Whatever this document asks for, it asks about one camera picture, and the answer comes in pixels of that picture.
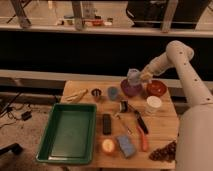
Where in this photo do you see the light blue towel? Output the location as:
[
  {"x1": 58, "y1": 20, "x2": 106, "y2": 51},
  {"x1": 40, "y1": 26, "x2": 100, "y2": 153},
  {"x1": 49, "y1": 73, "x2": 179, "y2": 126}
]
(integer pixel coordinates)
[{"x1": 127, "y1": 68, "x2": 142, "y2": 91}]

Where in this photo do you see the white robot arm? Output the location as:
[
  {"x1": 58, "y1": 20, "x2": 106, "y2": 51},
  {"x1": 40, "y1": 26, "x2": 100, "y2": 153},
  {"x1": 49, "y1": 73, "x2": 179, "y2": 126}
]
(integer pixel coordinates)
[{"x1": 140, "y1": 40, "x2": 213, "y2": 171}]

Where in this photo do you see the red bowl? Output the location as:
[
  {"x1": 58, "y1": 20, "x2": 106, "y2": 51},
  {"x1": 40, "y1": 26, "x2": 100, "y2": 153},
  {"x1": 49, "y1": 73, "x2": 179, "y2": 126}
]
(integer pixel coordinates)
[{"x1": 146, "y1": 80, "x2": 167, "y2": 97}]

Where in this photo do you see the purple bowl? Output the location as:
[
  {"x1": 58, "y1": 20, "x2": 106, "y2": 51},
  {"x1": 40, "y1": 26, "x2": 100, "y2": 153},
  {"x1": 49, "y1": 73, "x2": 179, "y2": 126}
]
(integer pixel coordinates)
[{"x1": 120, "y1": 79, "x2": 143, "y2": 97}]

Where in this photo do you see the black white brush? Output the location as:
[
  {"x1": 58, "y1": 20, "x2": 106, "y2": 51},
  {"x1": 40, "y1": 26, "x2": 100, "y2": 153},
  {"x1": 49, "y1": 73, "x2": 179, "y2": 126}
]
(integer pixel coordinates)
[{"x1": 120, "y1": 100, "x2": 128, "y2": 113}]

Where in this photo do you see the black remote control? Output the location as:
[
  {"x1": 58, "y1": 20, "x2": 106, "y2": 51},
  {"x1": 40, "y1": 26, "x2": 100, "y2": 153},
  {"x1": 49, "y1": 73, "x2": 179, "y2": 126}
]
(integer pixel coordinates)
[{"x1": 102, "y1": 114, "x2": 111, "y2": 135}]

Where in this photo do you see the blue sponge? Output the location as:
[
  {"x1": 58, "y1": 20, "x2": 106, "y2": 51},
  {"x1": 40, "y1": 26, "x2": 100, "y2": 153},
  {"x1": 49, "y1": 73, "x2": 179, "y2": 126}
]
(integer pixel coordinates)
[{"x1": 116, "y1": 135, "x2": 136, "y2": 158}]

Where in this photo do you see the orange round fruit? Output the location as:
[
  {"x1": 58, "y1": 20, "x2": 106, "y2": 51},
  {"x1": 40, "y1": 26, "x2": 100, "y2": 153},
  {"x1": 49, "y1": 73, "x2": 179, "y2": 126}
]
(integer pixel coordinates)
[{"x1": 101, "y1": 139, "x2": 115, "y2": 155}]

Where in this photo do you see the bunch of dark grapes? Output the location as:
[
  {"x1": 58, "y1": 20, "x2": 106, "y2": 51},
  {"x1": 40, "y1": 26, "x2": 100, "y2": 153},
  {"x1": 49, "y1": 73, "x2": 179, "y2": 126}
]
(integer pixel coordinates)
[{"x1": 149, "y1": 141, "x2": 176, "y2": 162}]

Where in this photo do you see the green plastic tray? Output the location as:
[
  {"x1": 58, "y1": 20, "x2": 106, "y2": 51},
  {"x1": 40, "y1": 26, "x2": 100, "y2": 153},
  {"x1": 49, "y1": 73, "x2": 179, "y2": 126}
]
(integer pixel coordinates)
[{"x1": 36, "y1": 103, "x2": 96, "y2": 165}]

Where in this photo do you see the black power adapter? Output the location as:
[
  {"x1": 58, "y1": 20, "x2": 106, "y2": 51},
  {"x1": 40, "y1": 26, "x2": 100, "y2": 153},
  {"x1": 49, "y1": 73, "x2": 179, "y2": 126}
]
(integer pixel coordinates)
[{"x1": 21, "y1": 111, "x2": 32, "y2": 121}]

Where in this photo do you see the orange handled tool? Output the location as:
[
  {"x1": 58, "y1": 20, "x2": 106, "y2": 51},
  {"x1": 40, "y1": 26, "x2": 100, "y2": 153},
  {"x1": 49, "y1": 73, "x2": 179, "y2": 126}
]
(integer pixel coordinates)
[{"x1": 137, "y1": 126, "x2": 149, "y2": 152}]

